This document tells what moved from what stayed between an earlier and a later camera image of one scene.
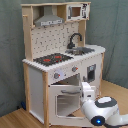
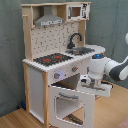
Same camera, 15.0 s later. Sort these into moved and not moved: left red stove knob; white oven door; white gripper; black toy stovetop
Moved: white gripper
Not moved: left red stove knob; white oven door; black toy stovetop
